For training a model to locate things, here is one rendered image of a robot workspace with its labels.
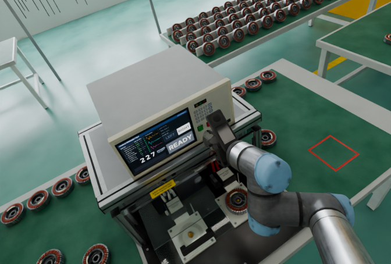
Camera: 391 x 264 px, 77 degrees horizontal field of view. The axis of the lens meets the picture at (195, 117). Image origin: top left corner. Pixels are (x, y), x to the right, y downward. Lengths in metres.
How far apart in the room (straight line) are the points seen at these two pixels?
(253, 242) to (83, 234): 0.77
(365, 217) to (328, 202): 1.50
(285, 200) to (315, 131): 0.89
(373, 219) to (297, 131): 0.92
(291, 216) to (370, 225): 1.51
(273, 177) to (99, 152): 0.73
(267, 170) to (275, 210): 0.11
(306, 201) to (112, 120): 0.60
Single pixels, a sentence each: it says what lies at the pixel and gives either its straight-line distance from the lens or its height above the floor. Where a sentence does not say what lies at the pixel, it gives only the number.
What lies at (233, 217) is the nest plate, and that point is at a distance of 1.13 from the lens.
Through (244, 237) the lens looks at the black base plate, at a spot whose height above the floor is 0.77.
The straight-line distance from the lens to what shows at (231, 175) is 1.06.
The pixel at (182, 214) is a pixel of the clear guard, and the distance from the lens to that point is 0.85.
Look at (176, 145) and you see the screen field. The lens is 0.88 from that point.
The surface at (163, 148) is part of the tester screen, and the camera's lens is 0.86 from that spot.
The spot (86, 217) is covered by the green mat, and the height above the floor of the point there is 0.75.
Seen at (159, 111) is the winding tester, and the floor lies 1.32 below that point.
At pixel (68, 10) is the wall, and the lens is 7.04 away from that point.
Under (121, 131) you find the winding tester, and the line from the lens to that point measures 0.78.
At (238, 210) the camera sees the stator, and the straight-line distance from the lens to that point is 1.10.
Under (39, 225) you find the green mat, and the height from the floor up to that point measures 0.75.
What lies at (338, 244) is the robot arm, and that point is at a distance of 0.52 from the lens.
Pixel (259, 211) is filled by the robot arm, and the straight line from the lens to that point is 0.61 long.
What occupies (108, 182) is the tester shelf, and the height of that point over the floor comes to 1.11.
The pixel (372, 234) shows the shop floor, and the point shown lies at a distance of 2.08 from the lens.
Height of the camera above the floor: 1.81
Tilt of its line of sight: 43 degrees down
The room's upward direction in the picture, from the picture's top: 15 degrees counter-clockwise
